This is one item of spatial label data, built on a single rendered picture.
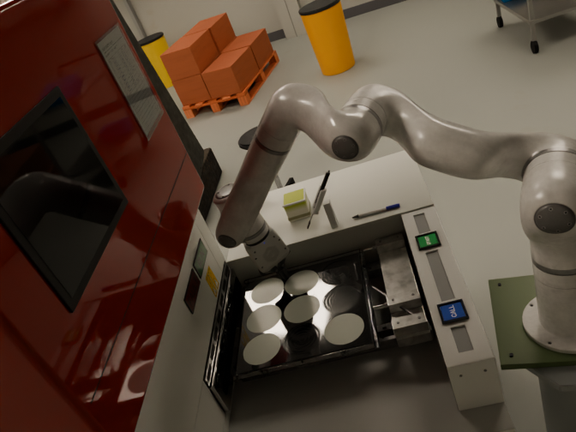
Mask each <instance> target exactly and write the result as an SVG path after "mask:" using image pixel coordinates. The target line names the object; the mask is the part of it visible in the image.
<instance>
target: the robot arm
mask: <svg viewBox="0 0 576 432"><path fill-rule="evenodd" d="M300 131H302V132H304V133H305V134H306V135H307V136H308V137H309V138H310V139H311V140H312V141H313V142H314V143H315V144H316V145H317V146H318V147H319V148H320V150H322V152H324V153H325V154H326V155H327V156H329V157H331V158H332V159H336V160H339V161H344V162H355V161H359V160H362V159H365V158H366V157H367V156H369V155H370V154H371V153H372V151H373V150H374V149H375V147H376V145H377V143H378V142H379V140H380V138H381V137H382V136H386V137H388V138H390V139H392V140H394V141H395V142H396V143H398V144H399V145H400V146H401V147H402V148H403V149H404V150H405V151H406V152H407V154H408V155H409V156H410V157H411V158H412V159H413V160H414V161H415V162H416V163H418V164H420V165H421V166H424V167H426V168H429V169H431V170H434V171H438V172H441V173H444V174H447V175H450V176H453V177H460V178H464V179H470V180H484V179H489V178H496V177H503V178H511V179H515V180H519V181H520V182H522V187H521V193H520V203H519V211H520V220H521V224H522V228H523V231H524V233H525V235H526V236H527V237H528V239H529V241H530V247H531V260H532V267H533V274H534V281H535V288H536V295H537V297H535V298H534V299H532V300H531V301H530V302H529V303H528V304H527V305H526V306H525V309H524V312H523V315H522V321H523V326H524V329H525V331H526V333H527V335H528V336H529V337H530V338H531V339H532V340H533V341H535V342H536V343H537V344H539V345H540V346H542V347H544V348H546V349H549V350H551V351H557V352H560V353H566V354H576V140H574V139H572V138H570V137H567V136H564V135H554V134H546V133H494V132H487V131H482V130H478V129H472V128H469V127H466V126H464V125H460V124H457V123H453V122H450V121H447V120H444V119H441V118H439V117H436V116H434V115H432V114H430V113H429V112H427V111H426V110H424V109H423V108H421V107H420V106H418V105H417V104H416V103H415V102H413V101H412V100H411V99H410V98H409V97H407V96H406V95H405V94H404V93H402V92H400V91H399V90H397V89H395V88H393V87H389V86H386V85H382V84H368V85H365V86H363V87H360V88H359V89H358V90H356V92H354V94H352V96H350V98H349V99H348V100H347V101H346V103H345V104H344V106H343V107H342V108H341V110H337V109H335V108H333V107H332V106H330V104H329V103H328V102H327V99H326V97H325V95H324V93H323V92H322V91H321V90H320V89H318V88H317V87H314V86H311V85H309V84H304V83H289V84H285V85H284V86H282V87H280V88H279V89H277V90H276V91H275V93H274V94H273V95H272V97H271V98H270V100H269V102H268V104H267V107H266V110H265V111H264V113H263V115H262V118H261V120H260V123H259V125H258V127H257V129H256V132H255V134H254V137H253V139H252V141H251V143H250V145H249V149H248V151H247V153H246V155H245V158H244V160H243V163H242V166H241V168H240V171H239V172H238V174H237V178H236V180H235V182H232V183H228V184H226V185H224V186H223V187H221V188H220V189H219V190H218V191H217V192H216V193H215V195H214V197H213V203H214V204H215V205H216V207H217V208H218V210H219V211H220V218H219V222H218V224H217V227H216V231H215V236H216V239H217V241H218V243H219V244H220V245H221V246H223V247H225V248H228V249H232V248H236V247H237V246H239V245H240V244H241V243H243V245H244V248H245V249H246V251H247V253H248V255H249V258H250V259H251V260H252V262H253V263H254V264H255V266H256V267H257V268H258V271H259V273H260V274H261V275H263V274H265V273H267V272H276V274H277V275H278V276H279V277H280V278H283V279H284V280H286V279H287V278H289V277H290V276H289V275H288V270H287V269H286V267H285V258H286V256H288V254H290V252H291V251H290V250H289V248H288V247H287V246H286V244H285V242H284V241H283V240H282V238H281V237H280V236H279V234H278V233H277V232H276V231H275V230H274V229H273V228H272V227H271V226H269V225H268V224H267V222H266V220H264V218H263V217H262V215H261V213H260V210H261V208H262V206H263V204H264V201H265V200H266V198H267V195H268V192H269V190H270V188H271V187H272V185H273V181H274V179H275V178H276V176H277V175H278V173H279V171H280V169H281V167H282V165H283V164H284V162H285V160H286V158H287V156H288V154H289V152H290V150H291V148H292V146H293V144H294V142H295V140H296V138H297V137H298V135H299V133H300ZM277 264H278V266H277V267H276V265H277Z"/></svg>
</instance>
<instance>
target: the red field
mask: <svg viewBox="0 0 576 432"><path fill-rule="evenodd" d="M199 284H200V281H199V280H198V278H197V276H196V275H195V272H194V271H193V273H192V277H191V280H190V283H189V289H188V293H187V296H186V302H187V303H188V305H189V306H190V308H191V309H192V311H193V310H194V306H195V300H196V296H197V292H198V288H199Z"/></svg>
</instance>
